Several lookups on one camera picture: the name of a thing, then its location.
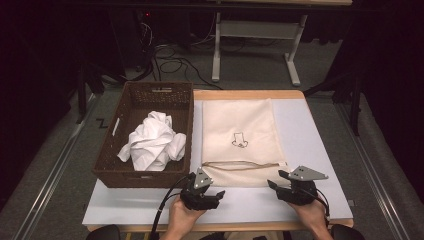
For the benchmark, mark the black computer tower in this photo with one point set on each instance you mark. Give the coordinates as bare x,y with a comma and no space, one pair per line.
130,36

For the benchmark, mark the white metal desk frame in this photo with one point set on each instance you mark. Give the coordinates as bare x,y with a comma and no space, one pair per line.
256,29

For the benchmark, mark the black stand legs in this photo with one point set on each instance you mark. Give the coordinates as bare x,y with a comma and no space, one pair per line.
356,100
81,90

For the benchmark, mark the wooden table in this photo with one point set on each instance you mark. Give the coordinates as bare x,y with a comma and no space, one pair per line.
250,94

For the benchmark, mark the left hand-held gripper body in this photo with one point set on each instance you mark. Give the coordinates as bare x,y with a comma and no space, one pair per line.
193,196

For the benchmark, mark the metal floor rail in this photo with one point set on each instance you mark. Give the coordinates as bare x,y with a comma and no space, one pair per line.
373,166
53,180

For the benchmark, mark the person's right hand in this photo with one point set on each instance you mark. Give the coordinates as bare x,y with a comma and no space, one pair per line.
315,215

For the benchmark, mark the white garment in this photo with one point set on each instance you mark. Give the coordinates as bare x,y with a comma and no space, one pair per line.
150,143

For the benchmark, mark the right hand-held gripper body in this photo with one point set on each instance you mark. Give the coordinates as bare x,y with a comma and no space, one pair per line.
300,193

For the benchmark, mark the person's left hand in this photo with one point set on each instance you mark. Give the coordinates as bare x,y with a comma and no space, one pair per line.
181,216

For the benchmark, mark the brown wicker basket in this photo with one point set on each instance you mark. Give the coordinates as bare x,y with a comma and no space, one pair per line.
143,96

